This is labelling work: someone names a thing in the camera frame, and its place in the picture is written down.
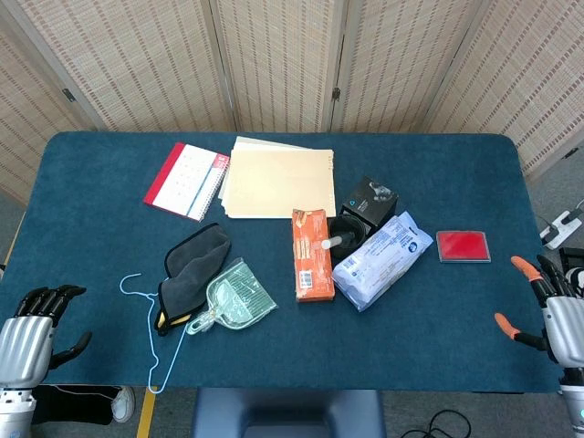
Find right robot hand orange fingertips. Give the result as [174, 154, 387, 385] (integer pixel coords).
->
[495, 255, 584, 367]

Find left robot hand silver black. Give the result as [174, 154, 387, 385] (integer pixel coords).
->
[0, 285, 93, 390]

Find clear plastic tube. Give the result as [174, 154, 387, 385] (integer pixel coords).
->
[320, 232, 358, 251]

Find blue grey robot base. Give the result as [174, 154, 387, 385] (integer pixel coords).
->
[191, 388, 389, 438]

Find black trouser leg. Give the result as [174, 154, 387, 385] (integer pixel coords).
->
[32, 384, 116, 426]

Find white power strip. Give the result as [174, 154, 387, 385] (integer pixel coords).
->
[539, 210, 584, 250]

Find white sneaker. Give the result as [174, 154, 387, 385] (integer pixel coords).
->
[110, 386, 137, 423]

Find red stamp pad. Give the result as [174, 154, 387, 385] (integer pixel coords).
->
[434, 229, 493, 265]

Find blue felt table cover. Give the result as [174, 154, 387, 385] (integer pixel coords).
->
[0, 131, 565, 395]

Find grey cloth yellow lining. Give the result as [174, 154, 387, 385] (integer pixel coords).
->
[155, 222, 233, 338]

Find blue white tissue pack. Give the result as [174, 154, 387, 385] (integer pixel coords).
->
[331, 210, 434, 313]

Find green dustpan brush set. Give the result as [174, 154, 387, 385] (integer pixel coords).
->
[185, 256, 279, 336]

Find red spiral desk calendar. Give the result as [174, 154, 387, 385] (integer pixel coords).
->
[142, 141, 231, 223]

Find black product box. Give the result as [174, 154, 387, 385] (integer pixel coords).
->
[339, 175, 400, 230]

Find black mesh pen holder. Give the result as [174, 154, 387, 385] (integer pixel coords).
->
[328, 215, 370, 265]

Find orange cardboard box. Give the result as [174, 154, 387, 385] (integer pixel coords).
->
[291, 207, 338, 304]

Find manila file folder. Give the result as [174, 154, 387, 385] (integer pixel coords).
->
[218, 148, 337, 220]

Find pale cream file folder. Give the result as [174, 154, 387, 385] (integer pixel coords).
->
[217, 135, 314, 202]

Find woven folding screen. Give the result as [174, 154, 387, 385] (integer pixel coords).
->
[0, 0, 584, 206]

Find light blue wire hanger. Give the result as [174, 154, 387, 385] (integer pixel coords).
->
[119, 272, 189, 395]

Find black floor cable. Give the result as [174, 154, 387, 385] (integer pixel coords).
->
[400, 409, 473, 438]

